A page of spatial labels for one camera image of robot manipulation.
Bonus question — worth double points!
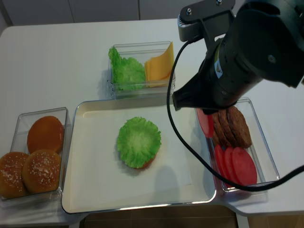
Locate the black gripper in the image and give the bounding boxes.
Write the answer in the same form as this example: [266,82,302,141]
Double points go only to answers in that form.
[172,39,238,114]

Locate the red tomato slice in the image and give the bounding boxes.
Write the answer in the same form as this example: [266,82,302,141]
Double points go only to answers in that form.
[215,145,230,180]
[224,147,239,184]
[196,109,214,138]
[231,147,257,186]

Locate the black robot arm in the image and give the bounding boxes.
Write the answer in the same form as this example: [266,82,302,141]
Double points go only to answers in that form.
[172,0,304,114]

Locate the yellow cheese slices stack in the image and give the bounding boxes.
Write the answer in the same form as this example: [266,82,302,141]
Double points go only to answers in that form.
[144,41,174,88]

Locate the clear lettuce cheese container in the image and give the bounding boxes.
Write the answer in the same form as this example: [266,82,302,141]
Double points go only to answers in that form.
[107,43,168,99]

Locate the green lettuce leaves in container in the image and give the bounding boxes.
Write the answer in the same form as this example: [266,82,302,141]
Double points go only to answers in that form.
[108,47,145,91]

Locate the green lettuce leaf on bun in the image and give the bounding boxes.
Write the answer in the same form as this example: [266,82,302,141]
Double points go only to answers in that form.
[116,117,162,164]

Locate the brown patty rightmost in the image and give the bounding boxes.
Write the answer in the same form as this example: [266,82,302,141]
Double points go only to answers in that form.
[227,106,252,149]

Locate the brown patty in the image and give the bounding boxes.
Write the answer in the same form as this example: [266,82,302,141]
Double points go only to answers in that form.
[218,109,238,147]
[212,113,231,148]
[227,106,252,149]

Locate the clear patty tomato container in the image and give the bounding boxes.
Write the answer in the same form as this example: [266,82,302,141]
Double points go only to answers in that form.
[206,98,280,194]

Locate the red tomato slice back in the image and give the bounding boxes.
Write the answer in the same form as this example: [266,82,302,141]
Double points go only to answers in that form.
[215,145,230,180]

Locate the red tomato slice front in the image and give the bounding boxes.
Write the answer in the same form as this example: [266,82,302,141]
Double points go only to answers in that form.
[231,147,257,186]

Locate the bottom bun half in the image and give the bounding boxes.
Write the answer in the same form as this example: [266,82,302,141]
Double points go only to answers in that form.
[125,153,157,169]

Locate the silver metal tray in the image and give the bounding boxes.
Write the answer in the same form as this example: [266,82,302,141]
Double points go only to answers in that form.
[62,96,217,213]

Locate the plain orange bun half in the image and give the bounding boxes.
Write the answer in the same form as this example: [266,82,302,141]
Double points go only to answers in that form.
[27,116,65,154]

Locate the sesame bun top right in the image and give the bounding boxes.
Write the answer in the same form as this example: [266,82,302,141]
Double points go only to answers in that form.
[22,149,61,194]

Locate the sesame bun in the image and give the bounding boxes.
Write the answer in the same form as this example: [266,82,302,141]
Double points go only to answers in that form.
[0,152,28,199]
[22,149,61,194]

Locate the clear bun container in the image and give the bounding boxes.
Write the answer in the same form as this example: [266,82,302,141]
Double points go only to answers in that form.
[0,107,71,205]

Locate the sesame bun top left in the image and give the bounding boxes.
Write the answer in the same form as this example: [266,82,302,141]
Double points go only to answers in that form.
[0,152,28,199]

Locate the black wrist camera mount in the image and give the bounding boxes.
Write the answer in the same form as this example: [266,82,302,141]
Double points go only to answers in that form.
[178,0,236,48]

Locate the black cable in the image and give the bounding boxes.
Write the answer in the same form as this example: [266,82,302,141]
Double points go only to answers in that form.
[166,40,304,192]

